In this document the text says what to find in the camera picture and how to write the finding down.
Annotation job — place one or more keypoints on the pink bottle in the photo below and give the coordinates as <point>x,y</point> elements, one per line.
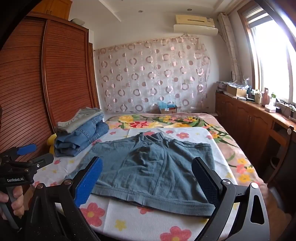
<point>265,97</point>

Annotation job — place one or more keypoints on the green-capped bottle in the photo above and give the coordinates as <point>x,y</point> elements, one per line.
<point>273,99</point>

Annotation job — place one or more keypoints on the white jar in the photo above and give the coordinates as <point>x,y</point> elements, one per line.
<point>258,98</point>

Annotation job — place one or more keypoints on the long wooden cabinet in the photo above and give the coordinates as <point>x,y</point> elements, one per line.
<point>245,122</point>

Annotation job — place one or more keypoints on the open cardboard box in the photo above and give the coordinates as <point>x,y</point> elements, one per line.
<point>235,90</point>

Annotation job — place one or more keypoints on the white tissue box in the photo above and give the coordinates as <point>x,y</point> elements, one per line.
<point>270,108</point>

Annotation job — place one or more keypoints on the dark wooden chair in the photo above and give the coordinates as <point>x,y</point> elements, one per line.
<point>284,166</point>

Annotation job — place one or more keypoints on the cardboard box with blue bags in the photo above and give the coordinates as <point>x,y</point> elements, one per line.
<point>167,107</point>

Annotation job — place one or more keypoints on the beige air conditioner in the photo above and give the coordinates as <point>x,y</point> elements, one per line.
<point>196,23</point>

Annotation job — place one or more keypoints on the folded grey pants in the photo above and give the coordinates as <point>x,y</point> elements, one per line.
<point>78,120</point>

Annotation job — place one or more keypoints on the wooden framed window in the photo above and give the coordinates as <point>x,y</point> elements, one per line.
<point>270,58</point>

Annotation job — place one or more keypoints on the wooden overhead cupboard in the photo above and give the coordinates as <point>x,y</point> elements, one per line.
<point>55,8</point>

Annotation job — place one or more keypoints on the sheer circle-patterned curtain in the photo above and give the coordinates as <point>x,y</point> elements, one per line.
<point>150,74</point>

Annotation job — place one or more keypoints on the folded blue denim jeans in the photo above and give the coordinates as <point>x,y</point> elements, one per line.
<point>78,139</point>

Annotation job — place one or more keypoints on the person's left hand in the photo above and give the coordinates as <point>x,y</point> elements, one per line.
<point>17,200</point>

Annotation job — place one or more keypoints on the beige patterned window curtain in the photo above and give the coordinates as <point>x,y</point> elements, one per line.
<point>231,46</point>

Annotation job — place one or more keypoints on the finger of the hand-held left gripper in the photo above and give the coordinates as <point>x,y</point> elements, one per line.
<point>26,149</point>
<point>44,160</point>

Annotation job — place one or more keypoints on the wooden slatted wardrobe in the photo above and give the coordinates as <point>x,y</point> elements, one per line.
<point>64,69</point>

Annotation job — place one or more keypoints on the teal pants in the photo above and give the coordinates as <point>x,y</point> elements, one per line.
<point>150,166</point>

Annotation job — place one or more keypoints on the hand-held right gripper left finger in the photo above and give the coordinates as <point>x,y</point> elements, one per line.
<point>89,183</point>

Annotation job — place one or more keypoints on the yellow plush toy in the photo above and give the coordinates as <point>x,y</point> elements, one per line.
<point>51,141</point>

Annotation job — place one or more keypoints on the pile of packets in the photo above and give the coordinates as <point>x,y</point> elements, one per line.
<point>223,85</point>

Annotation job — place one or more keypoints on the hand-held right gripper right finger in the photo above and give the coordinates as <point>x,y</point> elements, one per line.
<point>203,178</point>

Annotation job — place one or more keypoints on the floral bed blanket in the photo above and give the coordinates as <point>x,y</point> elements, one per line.
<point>222,141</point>

